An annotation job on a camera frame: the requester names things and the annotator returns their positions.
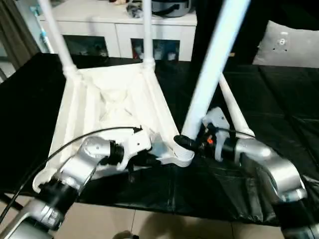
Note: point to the white plastic table top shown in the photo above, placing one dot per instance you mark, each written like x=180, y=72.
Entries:
x=82, y=112

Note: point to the white plastic table leg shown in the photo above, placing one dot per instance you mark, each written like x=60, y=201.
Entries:
x=56, y=37
x=214, y=62
x=147, y=32
x=235, y=107

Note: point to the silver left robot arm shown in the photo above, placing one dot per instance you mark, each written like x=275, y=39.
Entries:
x=69, y=169

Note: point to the brown rounded robot part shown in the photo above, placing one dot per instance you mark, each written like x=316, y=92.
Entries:
x=125, y=235

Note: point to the red bottle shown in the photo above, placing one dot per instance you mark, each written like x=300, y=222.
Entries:
x=135, y=51

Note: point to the black cabinet gold label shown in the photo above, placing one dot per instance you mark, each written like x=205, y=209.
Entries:
x=254, y=25

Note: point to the dark helmet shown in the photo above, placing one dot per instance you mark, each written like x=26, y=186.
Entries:
x=172, y=7

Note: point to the black bundle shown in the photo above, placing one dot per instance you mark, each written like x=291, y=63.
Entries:
x=134, y=10

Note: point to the white cabinet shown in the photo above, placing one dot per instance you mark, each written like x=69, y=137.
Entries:
x=99, y=25

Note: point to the light blue hanging strip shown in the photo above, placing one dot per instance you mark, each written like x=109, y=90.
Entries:
x=43, y=35

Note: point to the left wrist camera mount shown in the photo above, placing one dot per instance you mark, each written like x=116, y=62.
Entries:
x=137, y=142

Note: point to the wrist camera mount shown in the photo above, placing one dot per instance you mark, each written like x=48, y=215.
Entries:
x=216, y=119
x=137, y=142

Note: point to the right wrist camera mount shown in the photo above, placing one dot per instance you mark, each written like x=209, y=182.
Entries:
x=216, y=119

